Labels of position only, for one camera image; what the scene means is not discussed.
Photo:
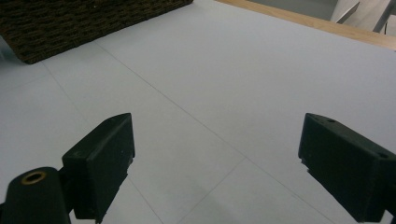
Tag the brown wicker basket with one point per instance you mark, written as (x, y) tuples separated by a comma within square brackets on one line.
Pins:
[(77, 21)]

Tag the white metal desk frame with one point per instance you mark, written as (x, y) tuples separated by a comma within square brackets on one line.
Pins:
[(383, 15)]

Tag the white table cover sheet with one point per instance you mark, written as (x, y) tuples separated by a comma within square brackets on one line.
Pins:
[(218, 77)]

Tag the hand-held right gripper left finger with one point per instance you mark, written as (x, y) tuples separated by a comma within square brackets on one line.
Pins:
[(99, 161)]

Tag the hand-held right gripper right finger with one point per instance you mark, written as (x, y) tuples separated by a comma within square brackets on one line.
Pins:
[(345, 168)]

